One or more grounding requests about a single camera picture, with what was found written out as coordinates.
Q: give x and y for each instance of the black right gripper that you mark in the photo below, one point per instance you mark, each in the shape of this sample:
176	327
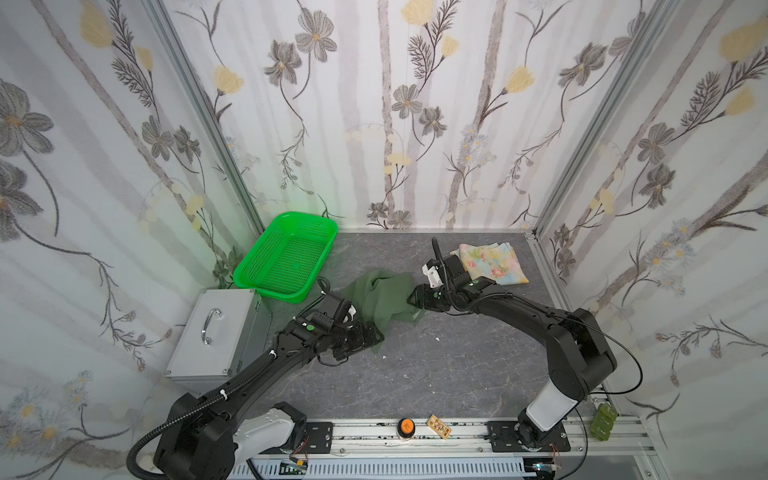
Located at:
429	294

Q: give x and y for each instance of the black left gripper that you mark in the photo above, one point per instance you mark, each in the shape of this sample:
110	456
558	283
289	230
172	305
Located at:
362	335

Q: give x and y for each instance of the dark green skirt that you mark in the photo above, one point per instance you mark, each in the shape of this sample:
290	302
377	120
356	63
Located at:
381	296

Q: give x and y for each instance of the pastel floral skirt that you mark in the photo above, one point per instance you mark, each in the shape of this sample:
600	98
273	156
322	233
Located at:
497	262

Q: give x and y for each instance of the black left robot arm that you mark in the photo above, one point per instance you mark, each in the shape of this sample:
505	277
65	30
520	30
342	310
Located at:
197	441

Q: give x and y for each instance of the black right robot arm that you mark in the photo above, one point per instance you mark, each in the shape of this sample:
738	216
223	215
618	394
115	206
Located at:
578	354

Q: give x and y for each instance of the orange emergency stop button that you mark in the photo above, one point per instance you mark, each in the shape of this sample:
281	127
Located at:
406	428

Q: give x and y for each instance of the small wooden tag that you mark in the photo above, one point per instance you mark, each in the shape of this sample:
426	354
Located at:
439	427

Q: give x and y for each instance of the green plastic basket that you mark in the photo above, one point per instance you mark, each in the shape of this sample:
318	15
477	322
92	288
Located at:
287	258

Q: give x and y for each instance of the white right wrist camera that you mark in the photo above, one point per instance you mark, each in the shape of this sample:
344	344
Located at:
432	271

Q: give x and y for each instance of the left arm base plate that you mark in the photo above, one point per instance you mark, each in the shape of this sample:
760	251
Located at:
315	438

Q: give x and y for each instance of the grey metal box with handle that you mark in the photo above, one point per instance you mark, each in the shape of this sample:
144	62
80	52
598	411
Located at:
226	331

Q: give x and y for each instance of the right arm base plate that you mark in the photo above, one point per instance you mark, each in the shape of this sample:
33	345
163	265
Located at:
511	436

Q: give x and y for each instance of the white slotted cable duct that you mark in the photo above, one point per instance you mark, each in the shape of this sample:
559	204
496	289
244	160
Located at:
393	468

